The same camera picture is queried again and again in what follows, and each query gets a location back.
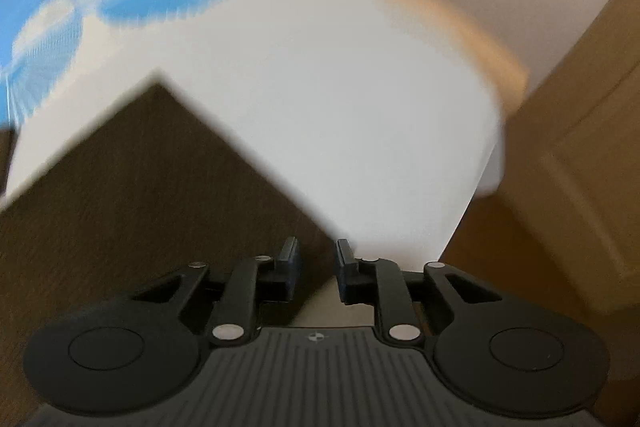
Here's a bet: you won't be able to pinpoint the brown corduroy pants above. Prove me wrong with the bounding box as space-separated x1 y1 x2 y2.
1 84 334 426

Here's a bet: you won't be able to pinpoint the wooden cabinet door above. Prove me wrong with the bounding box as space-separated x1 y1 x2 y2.
500 0 639 314

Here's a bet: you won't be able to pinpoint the blue white patterned bedsheet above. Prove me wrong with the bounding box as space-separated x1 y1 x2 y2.
1 0 502 270

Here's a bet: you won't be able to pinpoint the wooden bed frame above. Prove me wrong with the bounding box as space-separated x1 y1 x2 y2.
164 0 532 113

